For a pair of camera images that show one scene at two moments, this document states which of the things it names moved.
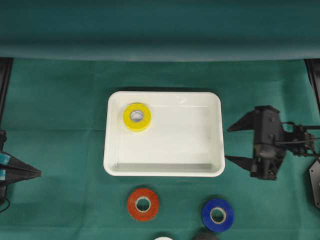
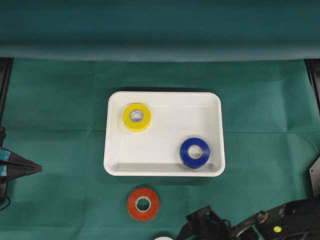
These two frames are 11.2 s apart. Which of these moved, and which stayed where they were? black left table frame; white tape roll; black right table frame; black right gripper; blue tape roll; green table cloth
Moved: black right gripper; blue tape roll
Stayed: black left table frame; black right table frame; green table cloth; white tape roll
